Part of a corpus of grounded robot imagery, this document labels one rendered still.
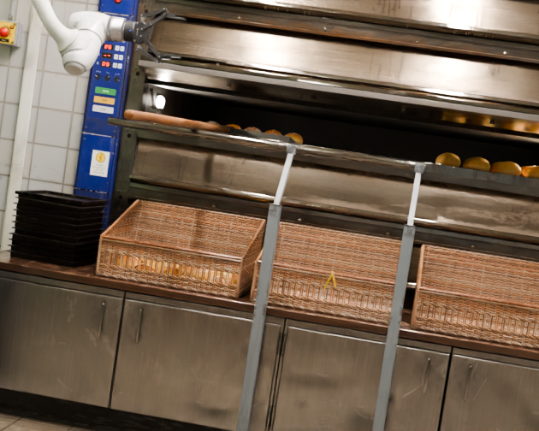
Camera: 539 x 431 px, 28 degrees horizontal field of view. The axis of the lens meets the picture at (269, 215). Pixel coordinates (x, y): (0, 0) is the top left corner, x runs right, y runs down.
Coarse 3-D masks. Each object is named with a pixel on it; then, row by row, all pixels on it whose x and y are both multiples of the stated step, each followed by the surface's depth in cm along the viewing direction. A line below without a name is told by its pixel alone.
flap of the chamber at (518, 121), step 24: (144, 72) 441; (168, 72) 434; (192, 72) 429; (216, 72) 427; (288, 96) 439; (336, 96) 425; (360, 96) 419; (384, 96) 418; (456, 120) 430; (480, 120) 423; (504, 120) 417; (528, 120) 411
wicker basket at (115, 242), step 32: (128, 224) 437; (160, 224) 443; (192, 224) 441; (224, 224) 440; (256, 224) 439; (128, 256) 400; (160, 256) 399; (192, 256) 396; (224, 256) 395; (256, 256) 428; (192, 288) 397; (224, 288) 395
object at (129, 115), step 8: (128, 112) 311; (136, 112) 315; (144, 112) 326; (136, 120) 318; (144, 120) 326; (152, 120) 336; (160, 120) 345; (168, 120) 356; (176, 120) 369; (184, 120) 383; (200, 128) 415; (208, 128) 429; (216, 128) 446; (224, 128) 465
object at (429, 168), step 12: (156, 132) 447; (216, 132) 443; (300, 144) 439; (324, 156) 437; (384, 156) 434; (432, 168) 431; (444, 168) 431; (456, 168) 430; (468, 168) 429; (492, 180) 428; (504, 180) 427; (516, 180) 427; (528, 180) 426
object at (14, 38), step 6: (0, 24) 447; (6, 24) 447; (12, 24) 446; (18, 24) 447; (12, 30) 446; (18, 30) 448; (0, 36) 447; (6, 36) 447; (12, 36) 447; (18, 36) 449; (0, 42) 447; (6, 42) 447; (12, 42) 447; (18, 42) 450
